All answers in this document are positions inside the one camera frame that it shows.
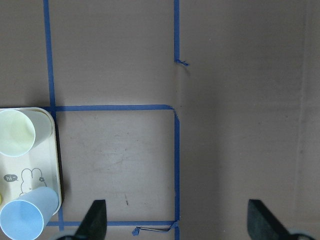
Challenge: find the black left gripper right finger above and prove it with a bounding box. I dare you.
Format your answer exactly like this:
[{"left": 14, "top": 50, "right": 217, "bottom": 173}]
[{"left": 247, "top": 199, "right": 291, "bottom": 240}]

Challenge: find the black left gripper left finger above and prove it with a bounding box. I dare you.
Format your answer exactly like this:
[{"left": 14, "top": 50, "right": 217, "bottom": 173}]
[{"left": 75, "top": 199, "right": 107, "bottom": 240}]

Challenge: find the light blue plastic cup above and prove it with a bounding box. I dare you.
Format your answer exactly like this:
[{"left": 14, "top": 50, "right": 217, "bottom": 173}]
[{"left": 0, "top": 186, "right": 59, "bottom": 240}]

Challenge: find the pale green plastic cup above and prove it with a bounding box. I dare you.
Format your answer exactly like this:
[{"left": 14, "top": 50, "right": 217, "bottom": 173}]
[{"left": 0, "top": 109, "right": 54, "bottom": 157}]

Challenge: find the cream tray with bunny drawing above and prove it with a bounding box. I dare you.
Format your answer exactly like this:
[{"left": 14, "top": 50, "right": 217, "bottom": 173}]
[{"left": 0, "top": 107, "right": 62, "bottom": 214}]

